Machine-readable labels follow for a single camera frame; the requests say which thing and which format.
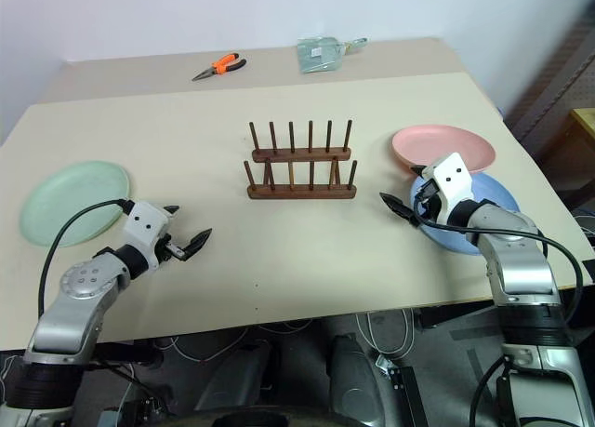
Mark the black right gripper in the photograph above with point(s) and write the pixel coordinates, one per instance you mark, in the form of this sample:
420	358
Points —
428	198

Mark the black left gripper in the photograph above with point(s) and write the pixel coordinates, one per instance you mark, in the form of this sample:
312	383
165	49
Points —
169	249

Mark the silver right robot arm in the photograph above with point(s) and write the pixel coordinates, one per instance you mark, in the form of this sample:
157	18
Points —
520	264

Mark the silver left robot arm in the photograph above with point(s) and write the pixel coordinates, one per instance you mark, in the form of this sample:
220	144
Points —
76	301

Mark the wooden dish rack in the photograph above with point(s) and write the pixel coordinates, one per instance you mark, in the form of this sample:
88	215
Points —
300	192

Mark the pink-red plate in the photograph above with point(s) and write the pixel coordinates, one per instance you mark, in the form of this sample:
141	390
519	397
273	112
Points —
432	143

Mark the blue plate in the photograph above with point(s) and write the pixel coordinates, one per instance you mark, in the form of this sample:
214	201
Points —
493	192

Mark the green plate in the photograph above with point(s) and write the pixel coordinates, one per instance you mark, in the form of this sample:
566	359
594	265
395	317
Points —
65	199

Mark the dark rounded shape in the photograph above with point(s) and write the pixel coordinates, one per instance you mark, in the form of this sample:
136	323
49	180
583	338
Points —
241	376
358	380

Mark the dark perforated panel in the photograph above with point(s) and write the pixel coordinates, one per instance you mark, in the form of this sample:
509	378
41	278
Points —
553	87

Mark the yellow wooden furniture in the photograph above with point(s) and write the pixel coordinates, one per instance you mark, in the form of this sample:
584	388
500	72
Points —
584	138

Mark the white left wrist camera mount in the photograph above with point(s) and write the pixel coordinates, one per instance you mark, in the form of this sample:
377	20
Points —
144	222

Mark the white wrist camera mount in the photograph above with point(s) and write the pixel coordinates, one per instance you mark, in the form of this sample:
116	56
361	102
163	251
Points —
144	222
453	178

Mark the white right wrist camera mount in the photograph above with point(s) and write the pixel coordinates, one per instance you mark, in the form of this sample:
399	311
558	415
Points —
453	178

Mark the black metal bracket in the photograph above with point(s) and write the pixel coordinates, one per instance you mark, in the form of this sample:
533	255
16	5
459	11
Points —
404	390

